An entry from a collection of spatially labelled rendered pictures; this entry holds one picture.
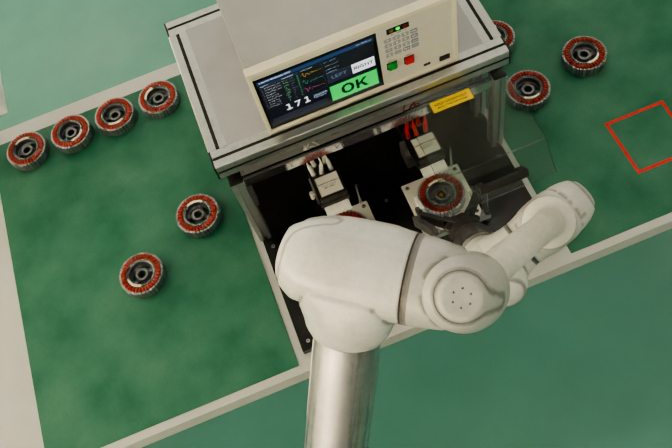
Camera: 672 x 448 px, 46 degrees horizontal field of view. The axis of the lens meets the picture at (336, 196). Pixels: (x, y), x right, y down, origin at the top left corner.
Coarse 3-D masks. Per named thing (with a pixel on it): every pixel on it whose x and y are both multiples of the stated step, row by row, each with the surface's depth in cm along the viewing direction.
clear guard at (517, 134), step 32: (480, 96) 172; (512, 96) 171; (416, 128) 171; (448, 128) 170; (480, 128) 169; (512, 128) 167; (448, 160) 166; (480, 160) 165; (512, 160) 165; (544, 160) 166; (448, 192) 165
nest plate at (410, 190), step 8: (408, 184) 197; (416, 184) 197; (408, 192) 196; (416, 192) 196; (432, 192) 195; (408, 200) 195; (432, 200) 194; (480, 208) 191; (448, 216) 191; (424, 232) 190
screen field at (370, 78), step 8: (368, 72) 164; (376, 72) 165; (352, 80) 165; (360, 80) 166; (368, 80) 167; (376, 80) 168; (336, 88) 165; (344, 88) 166; (352, 88) 167; (360, 88) 168; (336, 96) 167; (344, 96) 168
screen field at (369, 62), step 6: (366, 60) 161; (372, 60) 162; (348, 66) 160; (354, 66) 161; (360, 66) 162; (366, 66) 163; (336, 72) 161; (342, 72) 161; (348, 72) 162; (354, 72) 163; (330, 78) 162; (336, 78) 162
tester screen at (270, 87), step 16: (352, 48) 156; (368, 48) 158; (304, 64) 155; (320, 64) 157; (336, 64) 159; (272, 80) 156; (288, 80) 158; (304, 80) 159; (320, 80) 161; (272, 96) 160; (288, 96) 162; (304, 96) 163; (320, 96) 165; (272, 112) 164; (288, 112) 166; (304, 112) 168
